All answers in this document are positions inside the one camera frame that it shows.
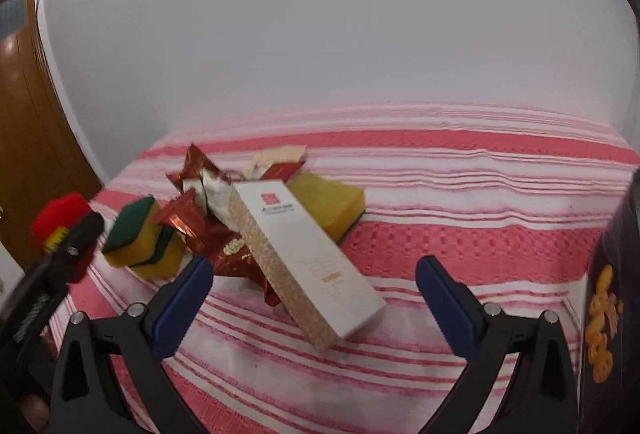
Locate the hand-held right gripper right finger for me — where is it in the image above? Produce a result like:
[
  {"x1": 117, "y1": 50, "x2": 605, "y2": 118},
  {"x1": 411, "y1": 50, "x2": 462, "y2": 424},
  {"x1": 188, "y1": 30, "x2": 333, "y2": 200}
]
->
[{"x1": 415, "y1": 255, "x2": 583, "y2": 434}]

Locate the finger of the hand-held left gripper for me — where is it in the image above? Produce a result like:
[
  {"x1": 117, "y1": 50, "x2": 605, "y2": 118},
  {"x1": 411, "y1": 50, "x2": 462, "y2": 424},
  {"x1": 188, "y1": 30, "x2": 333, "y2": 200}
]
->
[{"x1": 15, "y1": 211, "x2": 106, "y2": 301}]

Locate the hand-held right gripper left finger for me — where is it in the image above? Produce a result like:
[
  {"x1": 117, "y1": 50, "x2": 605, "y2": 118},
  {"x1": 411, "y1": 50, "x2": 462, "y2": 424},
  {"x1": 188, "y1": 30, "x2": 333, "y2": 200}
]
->
[{"x1": 50, "y1": 255, "x2": 216, "y2": 434}]

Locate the red fuzzy pad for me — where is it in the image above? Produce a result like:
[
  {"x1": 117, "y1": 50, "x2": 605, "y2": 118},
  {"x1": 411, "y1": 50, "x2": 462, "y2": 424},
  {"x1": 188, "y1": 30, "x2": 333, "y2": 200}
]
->
[{"x1": 30, "y1": 193, "x2": 96, "y2": 284}]

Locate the large yellow sponge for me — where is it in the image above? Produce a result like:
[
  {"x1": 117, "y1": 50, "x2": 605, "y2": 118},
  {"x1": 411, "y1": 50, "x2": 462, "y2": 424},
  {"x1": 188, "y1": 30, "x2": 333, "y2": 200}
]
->
[{"x1": 286, "y1": 173, "x2": 366, "y2": 242}]

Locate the dark purple container orange print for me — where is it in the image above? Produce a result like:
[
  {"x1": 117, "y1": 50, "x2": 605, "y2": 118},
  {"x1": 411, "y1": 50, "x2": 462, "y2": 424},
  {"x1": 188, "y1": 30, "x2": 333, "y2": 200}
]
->
[{"x1": 577, "y1": 164, "x2": 640, "y2": 434}]

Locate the yellow green scouring sponge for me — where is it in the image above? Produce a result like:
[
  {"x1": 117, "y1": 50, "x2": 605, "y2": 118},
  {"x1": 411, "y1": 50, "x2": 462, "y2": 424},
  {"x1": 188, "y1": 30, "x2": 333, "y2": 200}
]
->
[
  {"x1": 101, "y1": 195, "x2": 162, "y2": 269},
  {"x1": 131, "y1": 224, "x2": 185, "y2": 281}
]

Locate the red packet gold emblem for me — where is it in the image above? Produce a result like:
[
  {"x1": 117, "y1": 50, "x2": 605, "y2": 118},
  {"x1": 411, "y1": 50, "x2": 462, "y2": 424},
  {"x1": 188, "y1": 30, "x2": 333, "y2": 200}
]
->
[{"x1": 197, "y1": 219, "x2": 281, "y2": 310}]

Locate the copper red foil packet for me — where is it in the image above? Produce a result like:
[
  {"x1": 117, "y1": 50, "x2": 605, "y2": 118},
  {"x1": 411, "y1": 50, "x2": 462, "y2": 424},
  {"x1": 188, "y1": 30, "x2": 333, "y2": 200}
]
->
[{"x1": 152, "y1": 188, "x2": 208, "y2": 255}]

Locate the pink striped bedspread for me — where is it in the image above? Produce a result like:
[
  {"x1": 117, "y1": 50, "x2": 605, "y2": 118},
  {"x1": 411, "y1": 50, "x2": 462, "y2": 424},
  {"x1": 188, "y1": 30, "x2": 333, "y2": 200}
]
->
[{"x1": 45, "y1": 102, "x2": 640, "y2": 434}]

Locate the long white gold box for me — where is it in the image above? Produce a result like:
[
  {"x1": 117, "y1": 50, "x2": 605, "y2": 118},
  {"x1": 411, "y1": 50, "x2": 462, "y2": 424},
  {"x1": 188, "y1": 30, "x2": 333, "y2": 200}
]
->
[{"x1": 227, "y1": 181, "x2": 387, "y2": 354}]

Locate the brown wooden door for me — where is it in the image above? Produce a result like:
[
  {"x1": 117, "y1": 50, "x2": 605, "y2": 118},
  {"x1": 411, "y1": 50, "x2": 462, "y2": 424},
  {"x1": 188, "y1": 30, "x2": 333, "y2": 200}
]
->
[{"x1": 0, "y1": 0, "x2": 103, "y2": 275}]

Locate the crumpled red foil packet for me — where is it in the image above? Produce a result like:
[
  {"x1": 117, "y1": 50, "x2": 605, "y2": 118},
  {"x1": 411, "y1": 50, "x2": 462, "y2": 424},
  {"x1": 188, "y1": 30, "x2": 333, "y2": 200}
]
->
[{"x1": 166, "y1": 143, "x2": 231, "y2": 195}]

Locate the beige paper packet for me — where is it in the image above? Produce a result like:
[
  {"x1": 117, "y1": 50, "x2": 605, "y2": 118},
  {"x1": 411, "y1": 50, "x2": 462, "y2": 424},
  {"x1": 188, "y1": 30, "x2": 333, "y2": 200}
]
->
[{"x1": 242, "y1": 145, "x2": 308, "y2": 180}]

